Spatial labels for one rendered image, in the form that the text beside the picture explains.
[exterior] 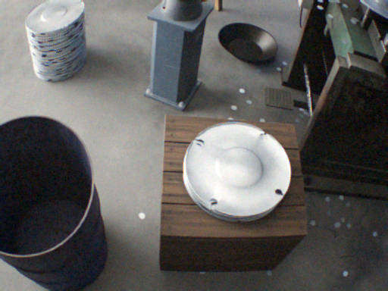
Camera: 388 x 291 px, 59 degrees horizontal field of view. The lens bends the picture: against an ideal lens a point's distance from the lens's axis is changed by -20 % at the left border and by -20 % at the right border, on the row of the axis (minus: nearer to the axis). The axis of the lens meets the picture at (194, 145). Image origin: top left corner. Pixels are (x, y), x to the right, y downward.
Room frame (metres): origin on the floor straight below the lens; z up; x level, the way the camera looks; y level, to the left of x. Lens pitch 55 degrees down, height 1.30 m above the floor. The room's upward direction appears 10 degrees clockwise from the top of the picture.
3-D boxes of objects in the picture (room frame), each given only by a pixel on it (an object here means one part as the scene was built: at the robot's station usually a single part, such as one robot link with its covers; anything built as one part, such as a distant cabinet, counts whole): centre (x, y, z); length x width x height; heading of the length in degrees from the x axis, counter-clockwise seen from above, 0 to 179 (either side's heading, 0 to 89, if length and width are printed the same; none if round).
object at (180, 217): (0.59, -0.13, 0.18); 0.40 x 0.38 x 0.35; 98
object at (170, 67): (1.17, 0.13, 0.23); 0.19 x 0.19 x 0.45; 74
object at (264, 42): (1.52, -0.17, 0.04); 0.30 x 0.30 x 0.07
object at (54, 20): (1.27, 0.72, 0.32); 0.29 x 0.29 x 0.01
